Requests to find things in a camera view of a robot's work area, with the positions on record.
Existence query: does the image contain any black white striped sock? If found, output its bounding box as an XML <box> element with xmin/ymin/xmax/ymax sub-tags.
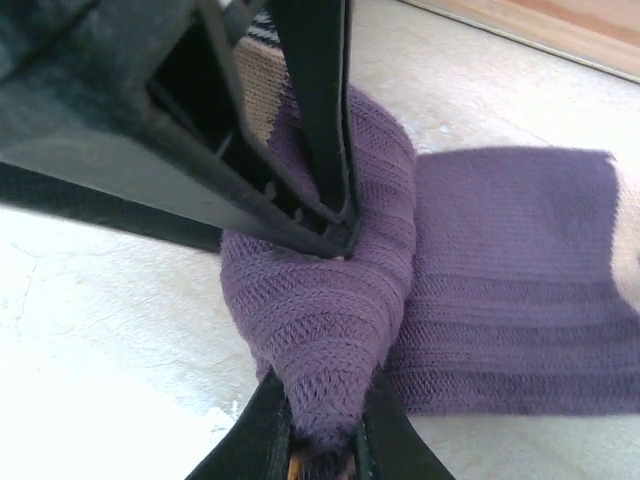
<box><xmin>247</xmin><ymin>12</ymin><xmax>284</xmax><ymax>49</ymax></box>

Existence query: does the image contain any purple sock with beige toe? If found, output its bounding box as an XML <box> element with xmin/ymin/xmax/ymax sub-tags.
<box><xmin>219</xmin><ymin>38</ymin><xmax>640</xmax><ymax>480</ymax></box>

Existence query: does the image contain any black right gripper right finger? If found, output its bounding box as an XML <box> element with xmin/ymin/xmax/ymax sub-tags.
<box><xmin>354</xmin><ymin>377</ymin><xmax>457</xmax><ymax>480</ymax></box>

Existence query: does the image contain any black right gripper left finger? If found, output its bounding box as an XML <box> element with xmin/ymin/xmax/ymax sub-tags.
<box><xmin>187</xmin><ymin>369</ymin><xmax>296</xmax><ymax>480</ymax></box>

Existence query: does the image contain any wooden compartment tray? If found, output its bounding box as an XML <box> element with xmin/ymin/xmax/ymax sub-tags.
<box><xmin>432</xmin><ymin>0</ymin><xmax>640</xmax><ymax>84</ymax></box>

